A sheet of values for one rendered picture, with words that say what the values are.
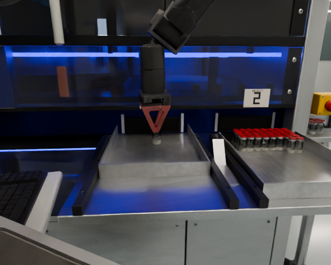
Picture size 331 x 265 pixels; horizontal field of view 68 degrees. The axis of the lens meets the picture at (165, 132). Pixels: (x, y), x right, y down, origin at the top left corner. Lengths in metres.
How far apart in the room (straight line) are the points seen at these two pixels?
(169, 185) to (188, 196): 0.06
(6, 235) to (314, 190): 0.52
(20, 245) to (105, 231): 0.84
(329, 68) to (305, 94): 5.75
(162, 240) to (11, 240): 0.87
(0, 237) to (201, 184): 0.43
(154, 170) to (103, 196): 0.13
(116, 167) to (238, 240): 0.67
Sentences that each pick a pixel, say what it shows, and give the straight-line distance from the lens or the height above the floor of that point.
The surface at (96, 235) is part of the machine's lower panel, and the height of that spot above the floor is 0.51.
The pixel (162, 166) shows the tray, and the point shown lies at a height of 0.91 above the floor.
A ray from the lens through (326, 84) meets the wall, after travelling 6.73.
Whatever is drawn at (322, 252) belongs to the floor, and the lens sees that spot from 1.95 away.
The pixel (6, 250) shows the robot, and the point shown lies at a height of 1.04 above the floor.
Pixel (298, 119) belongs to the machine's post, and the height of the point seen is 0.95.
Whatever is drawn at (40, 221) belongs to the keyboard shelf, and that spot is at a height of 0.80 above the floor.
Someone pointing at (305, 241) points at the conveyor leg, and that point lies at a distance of 1.46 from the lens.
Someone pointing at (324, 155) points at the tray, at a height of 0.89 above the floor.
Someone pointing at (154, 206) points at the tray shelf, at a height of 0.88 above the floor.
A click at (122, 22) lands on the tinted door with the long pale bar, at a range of 0.81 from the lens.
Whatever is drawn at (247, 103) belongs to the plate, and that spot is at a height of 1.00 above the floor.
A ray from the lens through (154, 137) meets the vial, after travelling 0.62.
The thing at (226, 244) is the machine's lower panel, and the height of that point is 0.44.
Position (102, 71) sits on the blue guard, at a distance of 0.80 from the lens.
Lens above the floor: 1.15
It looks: 17 degrees down
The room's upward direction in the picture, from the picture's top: straight up
